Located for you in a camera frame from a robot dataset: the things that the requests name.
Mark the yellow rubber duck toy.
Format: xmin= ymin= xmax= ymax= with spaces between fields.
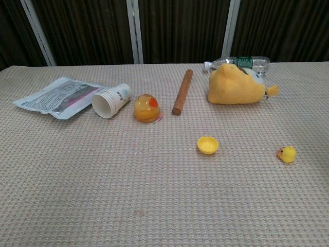
xmin=277 ymin=145 xmax=297 ymax=164

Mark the orange fruit jelly cup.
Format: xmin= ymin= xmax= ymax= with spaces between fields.
xmin=133 ymin=94 xmax=165 ymax=124

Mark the wooden rolling pin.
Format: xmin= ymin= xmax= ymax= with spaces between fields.
xmin=172 ymin=69 xmax=193 ymax=116

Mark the stack of white paper cups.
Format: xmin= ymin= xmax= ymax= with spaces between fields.
xmin=92 ymin=83 xmax=133 ymax=119

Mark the beige woven tablecloth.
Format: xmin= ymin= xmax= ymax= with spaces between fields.
xmin=0 ymin=61 xmax=329 ymax=247

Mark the white printed plastic pouch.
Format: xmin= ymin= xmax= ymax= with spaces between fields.
xmin=13 ymin=76 xmax=104 ymax=120

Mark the white frame post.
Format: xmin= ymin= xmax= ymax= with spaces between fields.
xmin=126 ymin=0 xmax=144 ymax=65
xmin=20 ymin=0 xmax=57 ymax=67
xmin=221 ymin=0 xmax=242 ymax=59

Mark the small yellow plastic cup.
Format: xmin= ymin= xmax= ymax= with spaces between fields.
xmin=197 ymin=135 xmax=220 ymax=155

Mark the dark pleated curtain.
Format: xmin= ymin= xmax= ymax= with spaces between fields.
xmin=0 ymin=0 xmax=329 ymax=71

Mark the clear plastic water bottle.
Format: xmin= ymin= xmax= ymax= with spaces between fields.
xmin=204 ymin=56 xmax=271 ymax=76

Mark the yellow plush toy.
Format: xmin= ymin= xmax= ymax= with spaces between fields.
xmin=207 ymin=63 xmax=280 ymax=104

